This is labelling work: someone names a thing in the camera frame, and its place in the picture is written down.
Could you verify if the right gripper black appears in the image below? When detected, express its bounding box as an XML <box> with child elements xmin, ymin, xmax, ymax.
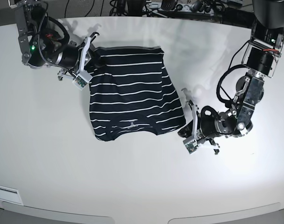
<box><xmin>55</xmin><ymin>44</ymin><xmax>105</xmax><ymax>71</ymax></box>

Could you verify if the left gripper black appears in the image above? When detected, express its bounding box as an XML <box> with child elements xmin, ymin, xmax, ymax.
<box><xmin>177</xmin><ymin>106</ymin><xmax>224</xmax><ymax>139</ymax></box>

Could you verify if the navy white striped T-shirt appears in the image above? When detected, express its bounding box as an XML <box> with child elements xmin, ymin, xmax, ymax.
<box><xmin>85</xmin><ymin>46</ymin><xmax>186</xmax><ymax>141</ymax></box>

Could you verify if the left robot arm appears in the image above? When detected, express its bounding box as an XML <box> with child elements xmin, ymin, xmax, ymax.
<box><xmin>178</xmin><ymin>0</ymin><xmax>284</xmax><ymax>141</ymax></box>

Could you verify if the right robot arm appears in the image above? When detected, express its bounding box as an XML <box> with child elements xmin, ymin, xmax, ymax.
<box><xmin>8</xmin><ymin>0</ymin><xmax>105</xmax><ymax>76</ymax></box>

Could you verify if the white power strip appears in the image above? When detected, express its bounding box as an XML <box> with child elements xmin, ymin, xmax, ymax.
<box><xmin>143</xmin><ymin>0</ymin><xmax>214</xmax><ymax>16</ymax></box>

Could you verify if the black cable bundle background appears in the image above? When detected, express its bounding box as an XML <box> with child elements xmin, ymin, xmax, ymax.
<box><xmin>109</xmin><ymin>0</ymin><xmax>151</xmax><ymax>17</ymax></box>

